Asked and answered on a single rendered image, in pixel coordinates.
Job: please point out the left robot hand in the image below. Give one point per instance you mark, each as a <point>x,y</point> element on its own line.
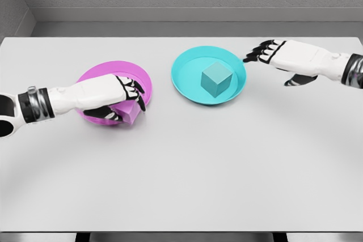
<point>102,90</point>

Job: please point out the purple plate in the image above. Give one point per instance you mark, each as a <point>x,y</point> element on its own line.
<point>113,69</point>

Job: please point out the cyan block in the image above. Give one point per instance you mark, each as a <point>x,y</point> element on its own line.
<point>217,79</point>

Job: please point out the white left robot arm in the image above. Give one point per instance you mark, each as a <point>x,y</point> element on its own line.
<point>39,106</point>

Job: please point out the cyan plate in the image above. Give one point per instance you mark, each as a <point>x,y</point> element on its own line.
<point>187,69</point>

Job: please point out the purple block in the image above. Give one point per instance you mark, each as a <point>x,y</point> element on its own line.
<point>131,113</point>

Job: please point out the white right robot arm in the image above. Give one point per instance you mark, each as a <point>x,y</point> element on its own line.
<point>340,66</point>

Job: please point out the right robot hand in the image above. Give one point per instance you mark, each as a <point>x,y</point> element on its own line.
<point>295,56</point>

